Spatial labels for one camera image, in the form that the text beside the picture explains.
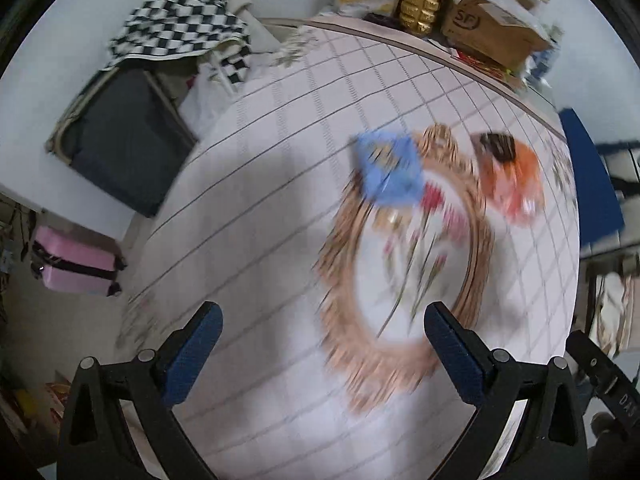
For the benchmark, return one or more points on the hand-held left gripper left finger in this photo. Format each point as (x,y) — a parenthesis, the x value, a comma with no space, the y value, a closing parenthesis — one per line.
(192,355)

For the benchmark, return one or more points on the diamond patterned tablecloth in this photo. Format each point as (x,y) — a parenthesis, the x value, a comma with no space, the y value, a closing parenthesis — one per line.
(250,210)

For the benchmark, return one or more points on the pink suitcase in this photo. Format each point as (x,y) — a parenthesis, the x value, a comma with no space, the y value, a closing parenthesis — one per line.
(70,260)

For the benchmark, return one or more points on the water bottle blue label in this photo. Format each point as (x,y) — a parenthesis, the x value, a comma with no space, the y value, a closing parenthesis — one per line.
(542,60)

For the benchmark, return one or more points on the brown cardboard box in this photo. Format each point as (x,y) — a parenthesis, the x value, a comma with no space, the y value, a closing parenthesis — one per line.
(480,30)

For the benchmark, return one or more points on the orange snack packet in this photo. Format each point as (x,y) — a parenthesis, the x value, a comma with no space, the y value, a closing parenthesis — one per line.
(515,185)

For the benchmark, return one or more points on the white padded folding chair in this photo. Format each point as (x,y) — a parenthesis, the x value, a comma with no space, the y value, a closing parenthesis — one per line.
(595,266)

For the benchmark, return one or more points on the dark grey suitcase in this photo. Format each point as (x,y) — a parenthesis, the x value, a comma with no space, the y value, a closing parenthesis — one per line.
(125,145)

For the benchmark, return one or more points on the black white checkered cloth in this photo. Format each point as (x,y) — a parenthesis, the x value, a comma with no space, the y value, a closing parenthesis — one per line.
(175,25)

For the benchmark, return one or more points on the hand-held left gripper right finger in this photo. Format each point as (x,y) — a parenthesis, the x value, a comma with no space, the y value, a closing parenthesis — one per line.
(452,355)

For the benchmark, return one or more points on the red flat packet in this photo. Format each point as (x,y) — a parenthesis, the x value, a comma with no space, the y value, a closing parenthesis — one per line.
(495,71)

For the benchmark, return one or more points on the white tote bag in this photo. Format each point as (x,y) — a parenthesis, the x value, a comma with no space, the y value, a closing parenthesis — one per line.
(210,105)

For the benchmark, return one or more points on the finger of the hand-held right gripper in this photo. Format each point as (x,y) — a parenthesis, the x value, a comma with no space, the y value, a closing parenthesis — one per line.
(592,360)

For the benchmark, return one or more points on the person's right forearm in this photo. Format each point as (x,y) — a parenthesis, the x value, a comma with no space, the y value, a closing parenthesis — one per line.
(615,457)

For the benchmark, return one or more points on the chair with blue cushion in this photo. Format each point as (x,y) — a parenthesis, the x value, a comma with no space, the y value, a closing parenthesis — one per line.
(590,185)

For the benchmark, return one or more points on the beige cloth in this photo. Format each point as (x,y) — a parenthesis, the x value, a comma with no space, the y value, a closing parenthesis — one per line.
(617,307)

